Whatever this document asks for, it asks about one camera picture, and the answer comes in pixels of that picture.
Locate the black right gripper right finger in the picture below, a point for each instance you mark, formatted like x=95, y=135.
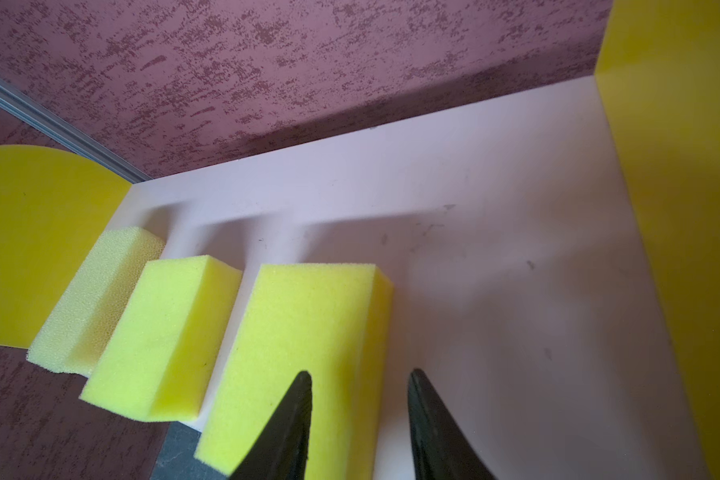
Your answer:
x=440, y=449

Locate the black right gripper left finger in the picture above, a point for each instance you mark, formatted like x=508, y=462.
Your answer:
x=281, y=449

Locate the bright yellow square sponge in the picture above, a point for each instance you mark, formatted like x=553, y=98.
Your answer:
x=330, y=320

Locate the bright yellow diamond sponge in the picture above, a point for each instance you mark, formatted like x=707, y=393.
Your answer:
x=159, y=360

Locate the pale yellow sponge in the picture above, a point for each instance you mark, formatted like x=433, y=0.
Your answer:
x=77, y=331

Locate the yellow shelf with coloured boards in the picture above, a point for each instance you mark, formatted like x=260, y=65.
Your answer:
x=540, y=180

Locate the left rear aluminium corner post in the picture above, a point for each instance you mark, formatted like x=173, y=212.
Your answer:
x=38, y=117

